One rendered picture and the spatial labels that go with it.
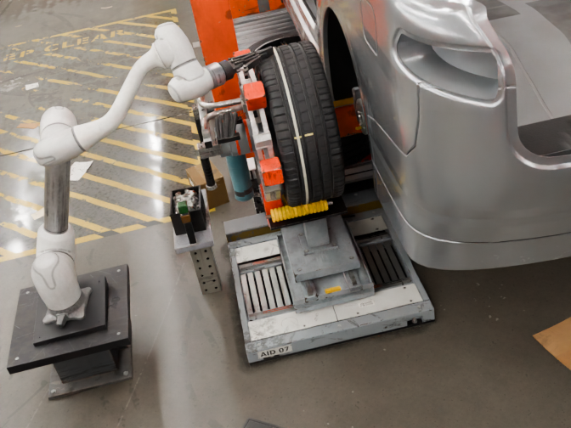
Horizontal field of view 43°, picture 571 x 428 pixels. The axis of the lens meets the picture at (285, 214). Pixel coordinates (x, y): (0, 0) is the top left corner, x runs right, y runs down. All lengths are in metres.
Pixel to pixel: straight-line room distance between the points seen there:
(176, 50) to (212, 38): 0.57
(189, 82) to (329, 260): 1.08
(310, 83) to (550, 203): 1.06
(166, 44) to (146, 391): 1.46
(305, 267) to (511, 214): 1.35
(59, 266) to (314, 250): 1.12
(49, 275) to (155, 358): 0.63
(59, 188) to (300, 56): 1.10
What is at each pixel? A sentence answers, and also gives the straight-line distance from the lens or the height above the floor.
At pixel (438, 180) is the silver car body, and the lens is 2.06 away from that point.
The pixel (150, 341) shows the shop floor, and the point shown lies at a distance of 3.44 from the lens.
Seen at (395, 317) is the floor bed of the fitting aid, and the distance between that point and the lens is 3.17.
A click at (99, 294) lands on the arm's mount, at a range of 3.25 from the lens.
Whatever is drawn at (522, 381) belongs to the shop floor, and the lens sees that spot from 3.04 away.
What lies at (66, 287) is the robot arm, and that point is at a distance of 3.11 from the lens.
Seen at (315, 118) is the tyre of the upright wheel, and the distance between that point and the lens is 2.71.
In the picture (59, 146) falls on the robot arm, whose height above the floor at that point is 1.10.
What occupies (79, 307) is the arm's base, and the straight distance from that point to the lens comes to 3.19.
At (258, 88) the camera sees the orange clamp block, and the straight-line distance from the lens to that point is 2.71.
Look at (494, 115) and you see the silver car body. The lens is 1.92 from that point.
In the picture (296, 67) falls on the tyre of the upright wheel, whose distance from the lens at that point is 2.79.
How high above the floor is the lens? 2.30
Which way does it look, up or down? 35 degrees down
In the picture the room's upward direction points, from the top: 11 degrees counter-clockwise
